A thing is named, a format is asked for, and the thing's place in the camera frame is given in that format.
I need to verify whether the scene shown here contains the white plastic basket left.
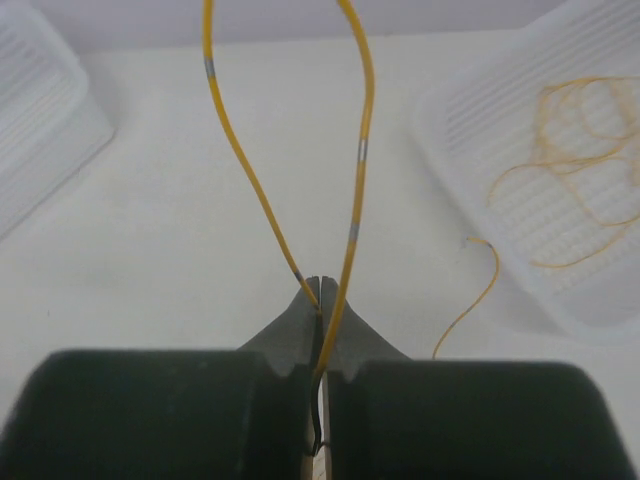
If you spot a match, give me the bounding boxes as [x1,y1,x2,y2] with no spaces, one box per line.
[1,1,114,234]

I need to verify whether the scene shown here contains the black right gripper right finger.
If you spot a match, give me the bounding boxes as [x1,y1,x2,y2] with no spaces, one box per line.
[323,308,637,479]

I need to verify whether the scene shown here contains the white plastic basket right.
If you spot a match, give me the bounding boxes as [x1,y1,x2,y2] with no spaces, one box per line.
[413,1,639,344]

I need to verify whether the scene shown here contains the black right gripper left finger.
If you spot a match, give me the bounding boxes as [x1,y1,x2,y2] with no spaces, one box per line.
[1,277,320,479]

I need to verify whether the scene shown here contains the yellow cable tangle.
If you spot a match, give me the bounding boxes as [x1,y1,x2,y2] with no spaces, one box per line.
[200,0,376,457]

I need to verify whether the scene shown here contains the white plastic basket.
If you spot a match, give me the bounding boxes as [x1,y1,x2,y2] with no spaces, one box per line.
[413,1,639,344]
[1,1,114,234]

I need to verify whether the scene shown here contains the thin yellow stretched cable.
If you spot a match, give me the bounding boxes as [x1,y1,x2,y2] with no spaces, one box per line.
[431,236,501,361]

